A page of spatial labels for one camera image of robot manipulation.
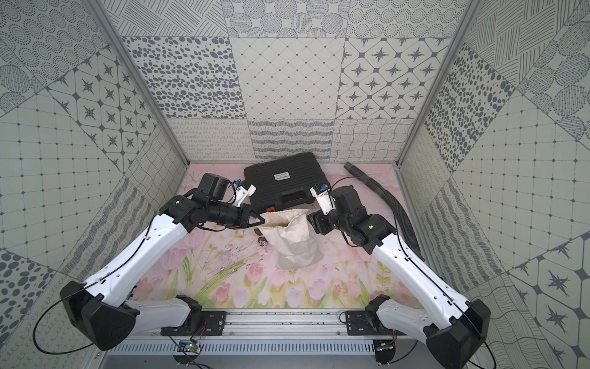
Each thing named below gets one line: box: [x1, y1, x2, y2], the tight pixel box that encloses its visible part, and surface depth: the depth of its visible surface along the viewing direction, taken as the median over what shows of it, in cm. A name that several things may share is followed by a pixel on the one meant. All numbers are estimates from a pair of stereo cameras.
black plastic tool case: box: [243, 152, 331, 213], surface depth 107 cm
